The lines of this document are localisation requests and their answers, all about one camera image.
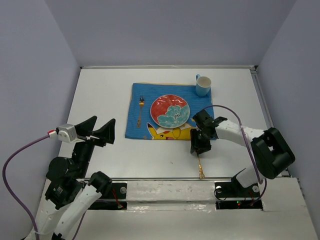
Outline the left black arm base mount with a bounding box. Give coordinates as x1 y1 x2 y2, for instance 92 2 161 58
89 182 128 211

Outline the red and blue ceramic plate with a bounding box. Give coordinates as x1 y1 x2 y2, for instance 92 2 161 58
150 94 191 129

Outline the gold spoon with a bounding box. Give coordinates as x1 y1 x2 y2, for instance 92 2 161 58
197 155 205 180

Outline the blue paper cup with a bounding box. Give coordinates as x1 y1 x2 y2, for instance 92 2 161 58
195 74 212 97

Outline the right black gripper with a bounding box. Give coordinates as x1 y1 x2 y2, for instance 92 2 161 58
190 127 213 153

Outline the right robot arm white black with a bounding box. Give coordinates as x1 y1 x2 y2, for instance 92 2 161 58
190 109 296 201

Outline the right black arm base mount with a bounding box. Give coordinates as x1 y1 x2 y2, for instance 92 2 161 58
213 181 263 210

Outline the blue cartoon placemat cloth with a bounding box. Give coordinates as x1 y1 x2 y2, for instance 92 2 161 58
125 83 212 141

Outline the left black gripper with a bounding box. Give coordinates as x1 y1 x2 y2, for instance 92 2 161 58
73 114 117 176

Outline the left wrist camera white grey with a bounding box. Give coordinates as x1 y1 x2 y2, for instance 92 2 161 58
57 123 78 143

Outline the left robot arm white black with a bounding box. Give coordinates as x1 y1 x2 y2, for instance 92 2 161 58
26 115 116 240

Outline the gold fork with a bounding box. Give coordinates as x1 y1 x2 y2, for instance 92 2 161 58
136 95 145 128

